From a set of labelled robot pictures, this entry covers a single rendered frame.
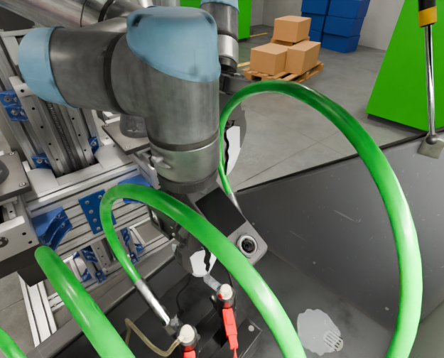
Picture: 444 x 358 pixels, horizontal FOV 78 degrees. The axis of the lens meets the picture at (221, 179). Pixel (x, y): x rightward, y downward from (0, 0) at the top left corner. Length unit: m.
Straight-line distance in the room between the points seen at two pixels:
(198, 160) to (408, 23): 3.30
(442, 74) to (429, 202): 2.97
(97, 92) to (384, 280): 0.65
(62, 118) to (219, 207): 0.81
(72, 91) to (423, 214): 0.55
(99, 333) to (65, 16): 0.37
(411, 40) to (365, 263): 2.97
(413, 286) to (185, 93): 0.23
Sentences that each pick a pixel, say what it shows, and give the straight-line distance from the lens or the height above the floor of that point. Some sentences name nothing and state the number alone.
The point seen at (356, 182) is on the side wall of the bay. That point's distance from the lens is 0.59.
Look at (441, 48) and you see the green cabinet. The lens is 3.46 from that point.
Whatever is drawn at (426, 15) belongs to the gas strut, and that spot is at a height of 1.46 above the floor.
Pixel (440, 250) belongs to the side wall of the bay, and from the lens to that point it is 0.62.
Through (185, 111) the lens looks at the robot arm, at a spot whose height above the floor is 1.42.
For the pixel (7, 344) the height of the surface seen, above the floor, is 1.17.
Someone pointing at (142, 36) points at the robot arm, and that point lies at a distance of 0.24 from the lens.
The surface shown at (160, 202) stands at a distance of 0.21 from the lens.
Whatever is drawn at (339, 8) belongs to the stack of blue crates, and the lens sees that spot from 6.64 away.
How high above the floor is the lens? 1.52
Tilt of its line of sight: 39 degrees down
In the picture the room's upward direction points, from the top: straight up
